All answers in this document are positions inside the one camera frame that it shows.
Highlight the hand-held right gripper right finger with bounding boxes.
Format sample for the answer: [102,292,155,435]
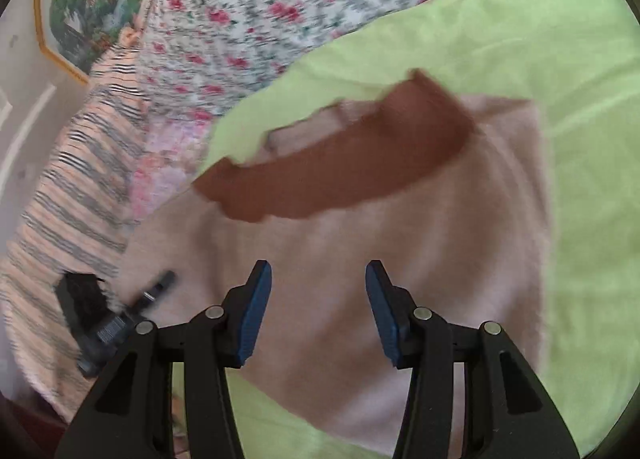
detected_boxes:
[365,259,581,459]

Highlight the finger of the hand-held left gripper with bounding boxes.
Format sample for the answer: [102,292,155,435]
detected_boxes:
[120,269,177,316]

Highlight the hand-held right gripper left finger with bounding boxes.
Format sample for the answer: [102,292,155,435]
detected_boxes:
[54,259,273,459]

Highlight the beige knit sweater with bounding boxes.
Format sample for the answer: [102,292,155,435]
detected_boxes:
[117,68,553,457]

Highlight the pastel floral cloth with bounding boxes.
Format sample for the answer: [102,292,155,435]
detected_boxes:
[127,116,216,224]

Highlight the plaid blanket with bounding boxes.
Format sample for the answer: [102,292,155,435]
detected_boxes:
[0,41,151,422]

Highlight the red floral quilt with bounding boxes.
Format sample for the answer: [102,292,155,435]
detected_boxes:
[135,0,601,140]

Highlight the framed landscape picture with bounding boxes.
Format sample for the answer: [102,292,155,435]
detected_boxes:
[32,0,173,87]

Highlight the green bed sheet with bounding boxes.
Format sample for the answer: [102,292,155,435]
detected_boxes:
[170,0,640,459]

